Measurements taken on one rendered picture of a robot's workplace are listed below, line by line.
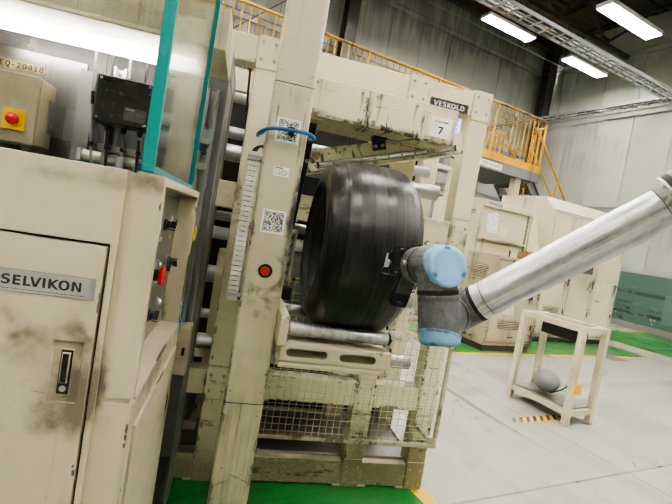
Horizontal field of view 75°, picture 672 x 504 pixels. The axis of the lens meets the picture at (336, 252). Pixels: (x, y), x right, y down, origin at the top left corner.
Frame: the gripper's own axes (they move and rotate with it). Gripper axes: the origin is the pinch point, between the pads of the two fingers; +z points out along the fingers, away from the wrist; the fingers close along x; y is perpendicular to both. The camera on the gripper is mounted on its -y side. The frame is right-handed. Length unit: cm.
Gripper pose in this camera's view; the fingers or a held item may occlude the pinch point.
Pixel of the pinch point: (387, 272)
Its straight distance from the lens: 127.7
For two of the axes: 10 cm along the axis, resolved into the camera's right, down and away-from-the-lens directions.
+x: -9.6, -1.6, -2.2
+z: -2.3, 0.3, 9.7
